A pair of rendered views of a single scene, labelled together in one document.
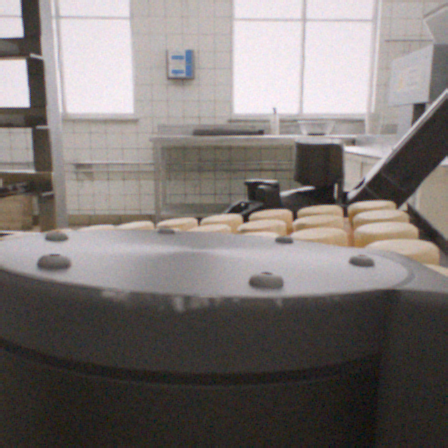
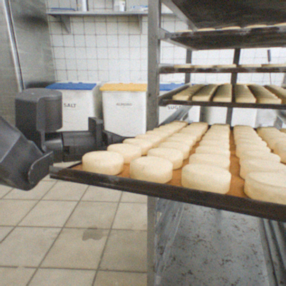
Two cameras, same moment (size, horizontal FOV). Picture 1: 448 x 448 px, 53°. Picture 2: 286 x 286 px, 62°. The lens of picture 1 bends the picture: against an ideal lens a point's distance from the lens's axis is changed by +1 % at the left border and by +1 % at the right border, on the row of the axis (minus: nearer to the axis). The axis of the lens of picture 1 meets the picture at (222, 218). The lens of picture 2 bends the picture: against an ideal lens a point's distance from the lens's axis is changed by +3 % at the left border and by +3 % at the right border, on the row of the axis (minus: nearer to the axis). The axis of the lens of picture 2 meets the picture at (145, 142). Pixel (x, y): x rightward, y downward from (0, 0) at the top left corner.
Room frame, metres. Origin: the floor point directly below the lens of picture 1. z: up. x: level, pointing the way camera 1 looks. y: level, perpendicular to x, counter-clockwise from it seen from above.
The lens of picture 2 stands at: (0.27, -0.36, 0.97)
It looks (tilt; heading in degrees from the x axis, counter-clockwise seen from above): 18 degrees down; 96
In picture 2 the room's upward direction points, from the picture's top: straight up
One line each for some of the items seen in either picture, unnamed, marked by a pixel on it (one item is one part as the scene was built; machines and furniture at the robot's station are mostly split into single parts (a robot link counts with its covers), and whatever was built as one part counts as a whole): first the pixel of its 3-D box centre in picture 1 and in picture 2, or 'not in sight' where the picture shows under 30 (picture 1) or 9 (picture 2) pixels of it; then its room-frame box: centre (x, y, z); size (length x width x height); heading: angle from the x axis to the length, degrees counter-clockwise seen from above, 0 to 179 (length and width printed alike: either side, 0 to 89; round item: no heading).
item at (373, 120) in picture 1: (374, 124); not in sight; (4.00, -1.32, 0.98); 0.20 x 0.14 x 0.20; 42
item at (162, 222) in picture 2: not in sight; (177, 187); (0.31, 0.64, 0.42); 0.64 x 0.03 x 0.03; 77
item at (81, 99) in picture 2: not in sight; (79, 111); (-0.96, 2.64, 0.38); 0.64 x 0.54 x 0.77; 95
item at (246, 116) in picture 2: not in sight; (228, 113); (0.99, 2.72, 0.38); 0.64 x 0.54 x 0.77; 90
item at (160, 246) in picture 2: not in sight; (176, 204); (0.31, 0.64, 0.33); 0.64 x 0.03 x 0.03; 77
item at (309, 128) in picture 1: (316, 128); not in sight; (4.12, -0.84, 0.94); 0.33 x 0.33 x 0.12
